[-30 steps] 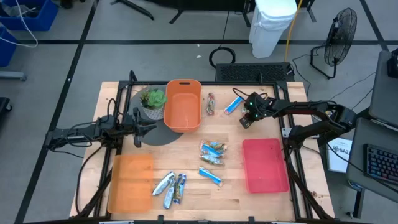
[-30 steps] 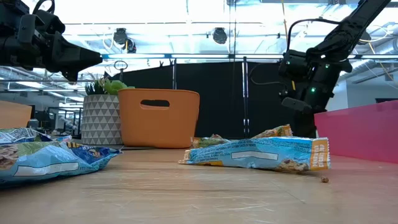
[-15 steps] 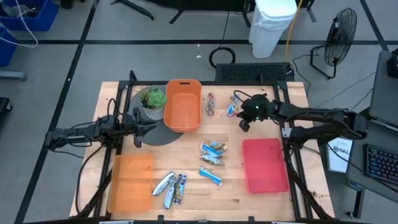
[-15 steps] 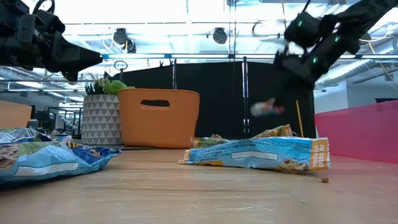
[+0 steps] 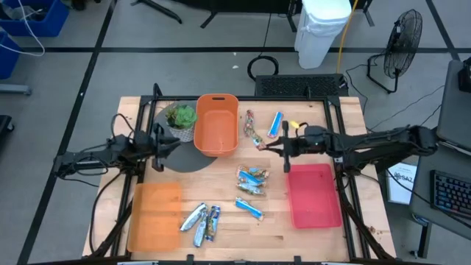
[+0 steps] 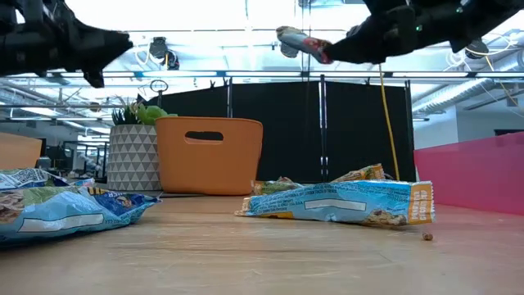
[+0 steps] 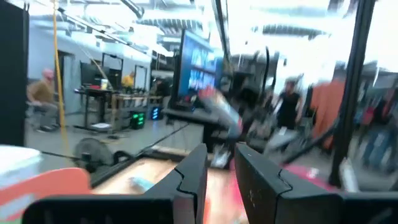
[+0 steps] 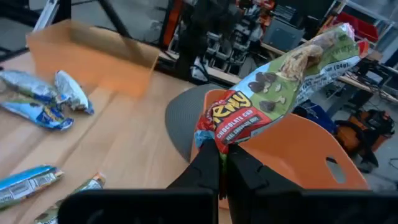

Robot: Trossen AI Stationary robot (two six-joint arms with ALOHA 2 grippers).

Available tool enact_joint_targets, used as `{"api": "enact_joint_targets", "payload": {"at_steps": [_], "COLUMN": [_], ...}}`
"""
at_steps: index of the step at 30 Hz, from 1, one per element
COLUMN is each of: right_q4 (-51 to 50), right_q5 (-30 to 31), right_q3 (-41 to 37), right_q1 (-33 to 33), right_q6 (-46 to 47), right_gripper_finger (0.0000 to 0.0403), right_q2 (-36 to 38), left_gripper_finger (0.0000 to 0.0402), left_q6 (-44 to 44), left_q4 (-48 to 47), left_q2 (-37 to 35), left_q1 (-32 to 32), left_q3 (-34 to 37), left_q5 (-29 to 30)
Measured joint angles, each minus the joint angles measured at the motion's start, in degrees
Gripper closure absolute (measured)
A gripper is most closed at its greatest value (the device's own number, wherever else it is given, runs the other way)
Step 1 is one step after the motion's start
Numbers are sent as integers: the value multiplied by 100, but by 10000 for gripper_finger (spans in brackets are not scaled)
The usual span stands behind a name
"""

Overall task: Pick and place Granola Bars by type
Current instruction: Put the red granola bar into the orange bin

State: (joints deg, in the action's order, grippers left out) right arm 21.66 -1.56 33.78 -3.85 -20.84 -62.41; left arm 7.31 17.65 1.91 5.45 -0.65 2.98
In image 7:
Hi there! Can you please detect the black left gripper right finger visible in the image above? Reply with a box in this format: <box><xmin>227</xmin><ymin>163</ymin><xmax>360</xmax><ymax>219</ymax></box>
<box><xmin>234</xmin><ymin>142</ymin><xmax>398</xmax><ymax>224</ymax></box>

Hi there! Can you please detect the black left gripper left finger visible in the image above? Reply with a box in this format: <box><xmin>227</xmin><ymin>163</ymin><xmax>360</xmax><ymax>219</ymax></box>
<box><xmin>21</xmin><ymin>142</ymin><xmax>208</xmax><ymax>224</ymax></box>

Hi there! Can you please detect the blue orange-ended granola bar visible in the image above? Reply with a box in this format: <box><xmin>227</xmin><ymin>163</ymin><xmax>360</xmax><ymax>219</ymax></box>
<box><xmin>128</xmin><ymin>175</ymin><xmax>155</xmax><ymax>193</ymax></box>

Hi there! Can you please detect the pink plastic bin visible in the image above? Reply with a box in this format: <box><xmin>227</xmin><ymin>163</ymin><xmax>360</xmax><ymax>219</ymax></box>
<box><xmin>279</xmin><ymin>163</ymin><xmax>341</xmax><ymax>192</ymax></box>

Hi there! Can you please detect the small grey device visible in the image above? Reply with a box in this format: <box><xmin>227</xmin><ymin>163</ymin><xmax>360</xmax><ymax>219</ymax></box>
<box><xmin>211</xmin><ymin>144</ymin><xmax>233</xmax><ymax>169</ymax></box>

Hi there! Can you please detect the black low desk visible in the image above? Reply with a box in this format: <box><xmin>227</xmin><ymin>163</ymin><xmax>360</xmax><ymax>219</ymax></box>
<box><xmin>161</xmin><ymin>107</ymin><xmax>225</xmax><ymax>151</ymax></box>

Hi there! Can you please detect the blue-lit computer case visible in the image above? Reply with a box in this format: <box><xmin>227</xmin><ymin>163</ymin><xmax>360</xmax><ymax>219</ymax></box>
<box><xmin>150</xmin><ymin>106</ymin><xmax>163</xmax><ymax>121</ymax></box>

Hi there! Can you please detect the green-lit computer case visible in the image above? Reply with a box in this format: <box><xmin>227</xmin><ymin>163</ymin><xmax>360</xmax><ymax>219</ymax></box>
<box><xmin>130</xmin><ymin>111</ymin><xmax>147</xmax><ymax>130</ymax></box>

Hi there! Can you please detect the person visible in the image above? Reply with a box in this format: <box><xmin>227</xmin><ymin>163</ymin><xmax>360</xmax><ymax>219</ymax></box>
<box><xmin>121</xmin><ymin>70</ymin><xmax>137</xmax><ymax>90</ymax></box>
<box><xmin>26</xmin><ymin>67</ymin><xmax>60</xmax><ymax>133</ymax></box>
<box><xmin>267</xmin><ymin>77</ymin><xmax>305</xmax><ymax>151</ymax></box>

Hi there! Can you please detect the black floor fan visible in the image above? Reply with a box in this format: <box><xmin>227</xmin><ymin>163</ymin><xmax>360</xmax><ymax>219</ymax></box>
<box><xmin>73</xmin><ymin>138</ymin><xmax>115</xmax><ymax>174</ymax></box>

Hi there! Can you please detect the orange panel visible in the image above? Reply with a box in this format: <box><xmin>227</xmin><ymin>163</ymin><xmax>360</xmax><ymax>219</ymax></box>
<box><xmin>310</xmin><ymin>79</ymin><xmax>346</xmax><ymax>151</ymax></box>

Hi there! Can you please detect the large blue display screen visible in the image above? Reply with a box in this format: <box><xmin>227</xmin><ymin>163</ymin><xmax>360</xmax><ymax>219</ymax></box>
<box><xmin>172</xmin><ymin>29</ymin><xmax>225</xmax><ymax>105</ymax></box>

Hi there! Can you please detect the black standing desk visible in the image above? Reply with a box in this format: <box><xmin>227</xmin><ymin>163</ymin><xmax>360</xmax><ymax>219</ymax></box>
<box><xmin>73</xmin><ymin>88</ymin><xmax>116</xmax><ymax>133</ymax></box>

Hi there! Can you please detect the orange plastic bin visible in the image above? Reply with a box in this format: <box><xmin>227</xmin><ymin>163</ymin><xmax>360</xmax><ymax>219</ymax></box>
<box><xmin>0</xmin><ymin>167</ymin><xmax>91</xmax><ymax>223</ymax></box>

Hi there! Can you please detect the black desk monitor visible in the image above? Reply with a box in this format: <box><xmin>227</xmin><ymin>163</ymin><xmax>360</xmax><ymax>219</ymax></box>
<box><xmin>80</xmin><ymin>61</ymin><xmax>111</xmax><ymax>90</ymax></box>

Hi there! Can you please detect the white container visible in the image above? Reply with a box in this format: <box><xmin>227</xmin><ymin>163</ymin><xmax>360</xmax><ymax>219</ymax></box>
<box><xmin>0</xmin><ymin>144</ymin><xmax>44</xmax><ymax>189</ymax></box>

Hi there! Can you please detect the black partition screen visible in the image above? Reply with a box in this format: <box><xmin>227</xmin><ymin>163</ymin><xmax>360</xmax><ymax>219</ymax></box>
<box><xmin>0</xmin><ymin>0</ymin><xmax>30</xmax><ymax>147</ymax></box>

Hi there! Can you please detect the black table edge rail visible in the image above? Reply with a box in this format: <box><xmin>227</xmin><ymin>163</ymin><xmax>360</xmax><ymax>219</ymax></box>
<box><xmin>89</xmin><ymin>148</ymin><xmax>194</xmax><ymax>189</ymax></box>

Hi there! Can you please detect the black frame post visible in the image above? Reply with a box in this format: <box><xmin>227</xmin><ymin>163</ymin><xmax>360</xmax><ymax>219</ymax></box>
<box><xmin>328</xmin><ymin>0</ymin><xmax>377</xmax><ymax>188</ymax></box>

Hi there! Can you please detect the thick yellow hanging cable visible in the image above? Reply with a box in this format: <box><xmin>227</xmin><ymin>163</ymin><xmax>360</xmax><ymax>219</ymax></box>
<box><xmin>51</xmin><ymin>0</ymin><xmax>71</xmax><ymax>156</ymax></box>

